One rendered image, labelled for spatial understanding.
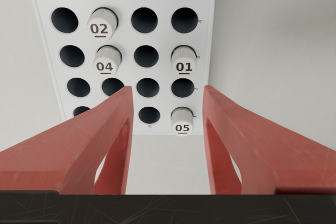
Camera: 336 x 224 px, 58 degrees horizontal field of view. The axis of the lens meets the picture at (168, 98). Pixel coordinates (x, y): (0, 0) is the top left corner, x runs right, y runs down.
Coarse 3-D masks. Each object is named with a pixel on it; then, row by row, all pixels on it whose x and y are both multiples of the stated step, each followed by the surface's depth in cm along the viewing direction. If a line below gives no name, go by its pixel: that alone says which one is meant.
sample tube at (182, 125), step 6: (180, 108) 17; (186, 108) 17; (174, 114) 17; (180, 114) 17; (186, 114) 17; (174, 120) 17; (180, 120) 16; (186, 120) 16; (192, 120) 17; (174, 126) 16; (180, 126) 16; (186, 126) 16; (192, 126) 17; (174, 132) 17; (180, 132) 17; (186, 132) 17
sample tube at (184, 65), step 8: (176, 48) 15; (184, 48) 15; (192, 48) 16; (176, 56) 14; (184, 56) 14; (192, 56) 14; (176, 64) 14; (184, 64) 14; (192, 64) 14; (176, 72) 15; (184, 72) 15; (192, 72) 15
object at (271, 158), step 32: (224, 96) 11; (224, 128) 9; (256, 128) 8; (224, 160) 11; (256, 160) 6; (288, 160) 6; (320, 160) 6; (224, 192) 10; (256, 192) 6; (288, 192) 5; (320, 192) 5
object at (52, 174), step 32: (128, 96) 12; (64, 128) 8; (96, 128) 8; (128, 128) 12; (0, 160) 6; (32, 160) 6; (64, 160) 6; (96, 160) 7; (128, 160) 12; (0, 192) 5; (32, 192) 5; (64, 192) 5; (96, 192) 11
